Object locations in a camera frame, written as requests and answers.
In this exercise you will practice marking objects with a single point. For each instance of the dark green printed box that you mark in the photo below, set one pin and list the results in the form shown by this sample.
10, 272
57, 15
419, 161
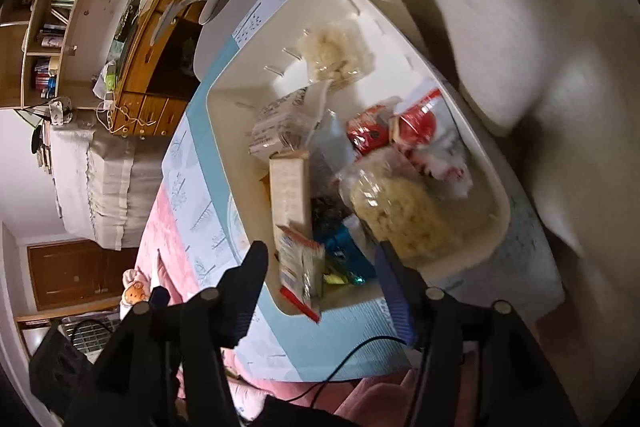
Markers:
132, 12

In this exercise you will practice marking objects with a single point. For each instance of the cartoon printed blanket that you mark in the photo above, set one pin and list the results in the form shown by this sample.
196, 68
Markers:
135, 292

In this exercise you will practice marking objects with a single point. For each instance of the dark speckled snack packet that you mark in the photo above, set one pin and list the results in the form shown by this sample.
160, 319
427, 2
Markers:
327, 207

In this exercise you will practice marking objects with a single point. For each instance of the wooden door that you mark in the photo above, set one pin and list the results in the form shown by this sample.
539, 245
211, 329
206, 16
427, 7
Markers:
70, 272

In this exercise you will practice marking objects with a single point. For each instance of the silver laptop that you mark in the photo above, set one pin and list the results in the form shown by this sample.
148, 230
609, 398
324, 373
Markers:
95, 337

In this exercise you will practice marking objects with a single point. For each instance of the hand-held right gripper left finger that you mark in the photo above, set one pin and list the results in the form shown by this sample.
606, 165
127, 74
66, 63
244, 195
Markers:
245, 292

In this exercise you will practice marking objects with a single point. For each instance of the long beige wafer packet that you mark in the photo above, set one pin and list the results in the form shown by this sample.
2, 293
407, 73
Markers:
290, 192

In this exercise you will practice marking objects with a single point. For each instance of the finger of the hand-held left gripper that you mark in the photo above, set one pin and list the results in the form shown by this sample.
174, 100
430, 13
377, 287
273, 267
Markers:
160, 297

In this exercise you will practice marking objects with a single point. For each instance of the green snack packet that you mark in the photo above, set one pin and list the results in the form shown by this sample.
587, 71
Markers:
334, 279

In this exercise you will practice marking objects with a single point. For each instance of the wooden bookshelf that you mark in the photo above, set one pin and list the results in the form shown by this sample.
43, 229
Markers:
95, 7

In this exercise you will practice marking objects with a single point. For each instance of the pink blanket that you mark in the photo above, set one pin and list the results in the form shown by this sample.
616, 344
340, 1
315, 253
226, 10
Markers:
167, 237

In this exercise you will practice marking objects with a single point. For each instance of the light blue packet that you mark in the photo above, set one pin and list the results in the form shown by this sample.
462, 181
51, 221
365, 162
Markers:
280, 127

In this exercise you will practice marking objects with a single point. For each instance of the green tissue pack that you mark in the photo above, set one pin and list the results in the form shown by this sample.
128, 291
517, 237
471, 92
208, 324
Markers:
111, 77

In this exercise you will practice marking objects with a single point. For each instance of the blue foil snack packet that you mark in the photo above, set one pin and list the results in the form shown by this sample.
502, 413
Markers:
347, 252

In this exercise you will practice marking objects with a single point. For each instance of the small red snack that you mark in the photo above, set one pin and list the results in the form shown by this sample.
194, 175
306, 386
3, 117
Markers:
417, 122

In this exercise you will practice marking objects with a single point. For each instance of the clear bag of yellow puffs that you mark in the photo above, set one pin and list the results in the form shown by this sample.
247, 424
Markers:
395, 207
330, 49

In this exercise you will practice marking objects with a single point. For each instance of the floral cloth bag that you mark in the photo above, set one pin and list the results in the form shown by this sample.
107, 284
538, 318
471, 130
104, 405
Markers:
60, 109

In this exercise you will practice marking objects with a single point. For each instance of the wooden desk with drawers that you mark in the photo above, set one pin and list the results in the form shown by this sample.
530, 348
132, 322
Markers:
140, 67

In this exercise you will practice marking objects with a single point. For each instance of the white plastic bin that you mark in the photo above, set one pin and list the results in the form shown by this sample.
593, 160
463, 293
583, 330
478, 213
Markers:
240, 82

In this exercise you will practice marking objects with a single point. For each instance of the white packet with red edges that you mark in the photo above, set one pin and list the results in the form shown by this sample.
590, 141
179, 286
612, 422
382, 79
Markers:
300, 272

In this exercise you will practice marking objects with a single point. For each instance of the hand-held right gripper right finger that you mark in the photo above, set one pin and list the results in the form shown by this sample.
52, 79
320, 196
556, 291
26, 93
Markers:
395, 292

